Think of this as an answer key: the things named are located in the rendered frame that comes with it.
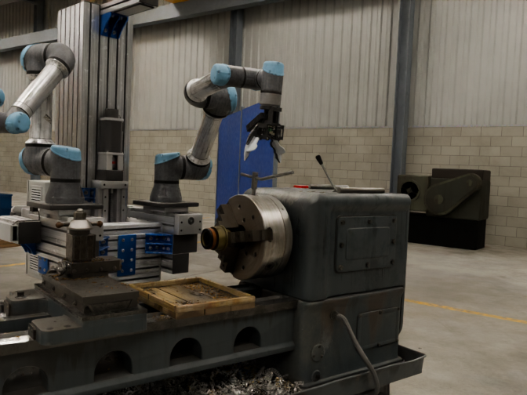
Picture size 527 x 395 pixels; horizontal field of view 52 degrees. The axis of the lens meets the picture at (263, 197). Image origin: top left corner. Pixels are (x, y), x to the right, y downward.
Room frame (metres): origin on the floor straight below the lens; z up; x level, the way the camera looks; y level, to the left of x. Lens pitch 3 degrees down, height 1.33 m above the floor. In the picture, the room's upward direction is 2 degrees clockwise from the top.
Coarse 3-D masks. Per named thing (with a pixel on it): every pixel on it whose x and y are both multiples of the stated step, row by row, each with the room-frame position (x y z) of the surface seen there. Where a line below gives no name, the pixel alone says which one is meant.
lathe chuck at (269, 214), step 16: (240, 208) 1.97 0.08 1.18; (256, 208) 1.89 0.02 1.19; (272, 208) 1.92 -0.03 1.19; (240, 224) 1.97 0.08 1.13; (256, 224) 1.89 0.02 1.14; (272, 224) 1.87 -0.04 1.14; (272, 240) 1.86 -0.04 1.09; (240, 256) 1.96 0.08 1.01; (256, 256) 1.88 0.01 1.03; (272, 256) 1.87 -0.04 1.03; (240, 272) 1.95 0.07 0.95; (256, 272) 1.88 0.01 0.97; (272, 272) 1.93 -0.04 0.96
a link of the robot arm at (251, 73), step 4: (248, 68) 1.95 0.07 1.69; (252, 68) 1.96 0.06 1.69; (248, 72) 1.94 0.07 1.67; (252, 72) 1.94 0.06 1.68; (256, 72) 1.95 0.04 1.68; (248, 76) 1.93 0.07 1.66; (252, 76) 1.94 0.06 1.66; (256, 76) 1.93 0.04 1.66; (248, 80) 1.94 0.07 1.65; (252, 80) 1.94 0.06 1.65; (256, 80) 1.93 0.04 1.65; (248, 84) 1.95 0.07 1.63; (252, 84) 1.95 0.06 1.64; (256, 84) 1.95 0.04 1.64; (244, 88) 1.97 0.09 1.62; (248, 88) 1.97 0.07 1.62; (252, 88) 1.97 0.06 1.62; (256, 88) 1.97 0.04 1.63; (260, 88) 1.95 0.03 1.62
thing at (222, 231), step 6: (210, 228) 1.88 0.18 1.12; (216, 228) 1.88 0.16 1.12; (222, 228) 1.90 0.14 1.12; (204, 234) 1.90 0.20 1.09; (210, 234) 1.85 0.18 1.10; (216, 234) 1.87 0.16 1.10; (222, 234) 1.88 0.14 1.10; (204, 240) 1.91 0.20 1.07; (210, 240) 1.85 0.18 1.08; (216, 240) 1.87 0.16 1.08; (222, 240) 1.87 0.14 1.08; (204, 246) 1.89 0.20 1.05; (210, 246) 1.86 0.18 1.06; (216, 246) 1.87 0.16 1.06; (222, 246) 1.88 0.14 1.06
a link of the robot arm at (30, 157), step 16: (32, 48) 2.19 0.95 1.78; (32, 64) 2.18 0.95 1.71; (32, 80) 2.20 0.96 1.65; (48, 96) 2.21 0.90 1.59; (48, 112) 2.22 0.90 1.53; (32, 128) 2.20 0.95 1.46; (48, 128) 2.22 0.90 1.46; (32, 144) 2.18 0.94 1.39; (48, 144) 2.20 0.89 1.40; (32, 160) 2.18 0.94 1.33
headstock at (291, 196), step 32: (256, 192) 2.18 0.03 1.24; (288, 192) 2.05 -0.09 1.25; (320, 224) 1.92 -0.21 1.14; (352, 224) 2.03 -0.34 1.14; (384, 224) 2.15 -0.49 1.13; (320, 256) 1.92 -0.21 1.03; (352, 256) 2.03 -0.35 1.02; (384, 256) 2.15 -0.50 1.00; (288, 288) 1.98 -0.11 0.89; (320, 288) 1.92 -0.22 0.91; (352, 288) 2.05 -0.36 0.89; (384, 288) 2.18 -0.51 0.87
